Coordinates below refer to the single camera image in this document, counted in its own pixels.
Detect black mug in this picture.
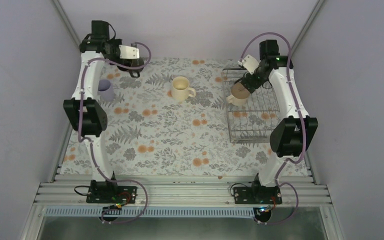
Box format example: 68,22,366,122
117,58,145,79

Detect beige white mug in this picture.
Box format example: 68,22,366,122
226,82,251,106

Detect lilac plastic cup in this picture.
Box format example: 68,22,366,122
98,79,115,102

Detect metal wire dish rack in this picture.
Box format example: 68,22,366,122
221,68,280,144

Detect cream ribbed mug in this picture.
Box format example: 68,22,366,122
171,76,197,102

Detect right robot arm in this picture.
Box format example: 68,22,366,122
240,39,318,204

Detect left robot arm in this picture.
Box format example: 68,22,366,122
63,20,143,203

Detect floral table mat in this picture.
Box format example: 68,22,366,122
61,57,309,177

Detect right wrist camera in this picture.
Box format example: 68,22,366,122
238,54,260,75

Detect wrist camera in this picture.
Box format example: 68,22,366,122
238,54,260,75
118,44,140,60

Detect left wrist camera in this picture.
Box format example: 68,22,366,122
118,44,140,60

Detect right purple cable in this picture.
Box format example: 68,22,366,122
240,32,308,227

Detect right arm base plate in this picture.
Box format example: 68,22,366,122
233,186,283,205

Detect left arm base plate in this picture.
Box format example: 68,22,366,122
86,186,138,205

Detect aluminium front rail frame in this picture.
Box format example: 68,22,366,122
21,173,343,240

